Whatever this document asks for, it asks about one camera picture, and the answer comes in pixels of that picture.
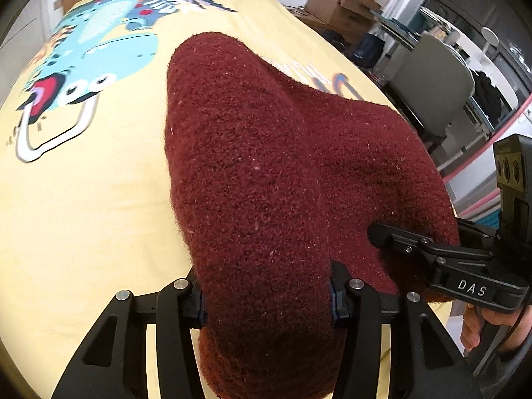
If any dark blue bag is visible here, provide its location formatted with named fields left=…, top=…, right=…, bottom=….
left=353, top=33, right=387, bottom=69

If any maroon knitted sweater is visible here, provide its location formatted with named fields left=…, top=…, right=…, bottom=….
left=164, top=31, right=462, bottom=399

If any white cabinet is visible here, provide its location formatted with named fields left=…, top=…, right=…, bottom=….
left=403, top=0, right=433, bottom=21

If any yellow cartoon printed blanket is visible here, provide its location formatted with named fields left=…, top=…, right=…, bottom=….
left=0, top=0, right=454, bottom=399

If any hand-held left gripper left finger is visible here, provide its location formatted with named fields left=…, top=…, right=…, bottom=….
left=51, top=266, right=207, bottom=399

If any person's right hand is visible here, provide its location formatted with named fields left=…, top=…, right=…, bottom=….
left=461, top=304, right=532, bottom=356

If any grey office chair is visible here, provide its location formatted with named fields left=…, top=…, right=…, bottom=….
left=388, top=33, right=476, bottom=154

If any black garment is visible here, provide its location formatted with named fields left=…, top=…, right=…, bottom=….
left=474, top=70, right=516, bottom=125

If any flat cardboard box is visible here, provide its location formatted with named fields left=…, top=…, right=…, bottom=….
left=291, top=8, right=375, bottom=46

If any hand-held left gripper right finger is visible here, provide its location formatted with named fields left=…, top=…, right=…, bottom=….
left=328, top=260, right=485, bottom=399

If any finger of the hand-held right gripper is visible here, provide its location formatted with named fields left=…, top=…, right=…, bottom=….
left=457, top=218, right=499, bottom=242
left=368, top=222, right=495, bottom=262

